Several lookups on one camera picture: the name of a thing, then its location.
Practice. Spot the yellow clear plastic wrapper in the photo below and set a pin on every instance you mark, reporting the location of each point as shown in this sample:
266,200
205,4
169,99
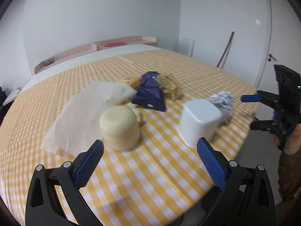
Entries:
170,84

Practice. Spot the person's right hand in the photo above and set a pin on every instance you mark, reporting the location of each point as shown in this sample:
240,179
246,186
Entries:
295,139

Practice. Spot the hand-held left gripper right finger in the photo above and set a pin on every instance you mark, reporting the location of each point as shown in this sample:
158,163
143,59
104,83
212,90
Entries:
211,162

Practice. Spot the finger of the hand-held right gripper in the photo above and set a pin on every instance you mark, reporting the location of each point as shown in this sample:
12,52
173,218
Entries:
263,125
250,98

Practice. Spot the red round mat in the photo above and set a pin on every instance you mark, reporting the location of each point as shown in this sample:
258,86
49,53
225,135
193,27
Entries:
115,44

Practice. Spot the white board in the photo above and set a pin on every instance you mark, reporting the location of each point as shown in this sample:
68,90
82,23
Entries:
187,46

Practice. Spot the person's right forearm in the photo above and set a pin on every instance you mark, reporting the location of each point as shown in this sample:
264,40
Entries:
289,176

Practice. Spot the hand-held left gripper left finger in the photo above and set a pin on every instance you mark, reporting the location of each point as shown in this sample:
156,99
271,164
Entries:
89,164

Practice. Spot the cream mug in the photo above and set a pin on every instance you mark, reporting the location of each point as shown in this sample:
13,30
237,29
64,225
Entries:
117,127

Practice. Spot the white paper stack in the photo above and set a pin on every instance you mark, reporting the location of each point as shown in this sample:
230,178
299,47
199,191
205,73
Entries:
13,96

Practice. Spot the pink bench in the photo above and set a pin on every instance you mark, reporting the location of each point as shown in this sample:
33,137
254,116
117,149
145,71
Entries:
77,50

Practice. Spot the white door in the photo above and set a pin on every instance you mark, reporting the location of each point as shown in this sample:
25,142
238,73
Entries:
284,28

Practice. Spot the dark blue wrapper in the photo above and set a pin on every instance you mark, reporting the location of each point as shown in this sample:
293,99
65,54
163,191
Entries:
148,94

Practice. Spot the white square plastic container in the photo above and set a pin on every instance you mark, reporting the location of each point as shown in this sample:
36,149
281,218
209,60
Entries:
197,120

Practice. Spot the small woven bowl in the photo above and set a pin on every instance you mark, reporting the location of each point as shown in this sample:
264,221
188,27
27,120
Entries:
48,62

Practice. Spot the translucent white plastic bag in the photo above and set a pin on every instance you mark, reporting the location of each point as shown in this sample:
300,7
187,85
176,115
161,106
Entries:
77,117

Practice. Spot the silver paper ball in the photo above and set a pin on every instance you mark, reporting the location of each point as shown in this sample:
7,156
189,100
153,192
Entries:
222,100

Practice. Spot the wooden stick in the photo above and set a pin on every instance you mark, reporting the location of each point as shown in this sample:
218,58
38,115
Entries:
225,49

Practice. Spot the yellow checkered tablecloth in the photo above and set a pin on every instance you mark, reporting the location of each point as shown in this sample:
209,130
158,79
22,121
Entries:
152,169

